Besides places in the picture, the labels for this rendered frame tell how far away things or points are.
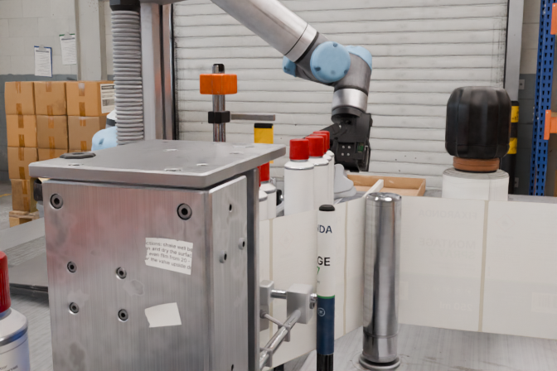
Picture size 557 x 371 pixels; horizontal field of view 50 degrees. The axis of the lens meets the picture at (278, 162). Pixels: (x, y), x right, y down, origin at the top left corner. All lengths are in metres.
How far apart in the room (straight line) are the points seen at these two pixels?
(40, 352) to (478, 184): 0.61
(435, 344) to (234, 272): 0.44
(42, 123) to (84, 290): 4.47
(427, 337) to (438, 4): 4.52
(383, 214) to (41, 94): 4.30
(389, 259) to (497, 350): 0.19
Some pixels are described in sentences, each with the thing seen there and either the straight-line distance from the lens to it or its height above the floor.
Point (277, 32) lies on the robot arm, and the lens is 1.12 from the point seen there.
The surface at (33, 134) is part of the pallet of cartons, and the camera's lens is 4.89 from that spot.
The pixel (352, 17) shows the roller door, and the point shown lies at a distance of 5.27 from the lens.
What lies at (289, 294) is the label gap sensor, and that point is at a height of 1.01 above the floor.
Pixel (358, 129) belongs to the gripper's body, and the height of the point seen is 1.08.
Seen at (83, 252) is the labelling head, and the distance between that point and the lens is 0.35.
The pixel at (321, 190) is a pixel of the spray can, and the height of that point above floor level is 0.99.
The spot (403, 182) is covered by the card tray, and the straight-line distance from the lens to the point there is 1.94.
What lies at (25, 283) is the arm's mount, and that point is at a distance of 1.10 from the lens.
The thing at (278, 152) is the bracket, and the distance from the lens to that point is 0.41.
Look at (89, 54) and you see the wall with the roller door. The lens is 6.54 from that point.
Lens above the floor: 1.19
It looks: 8 degrees down
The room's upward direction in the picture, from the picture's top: straight up
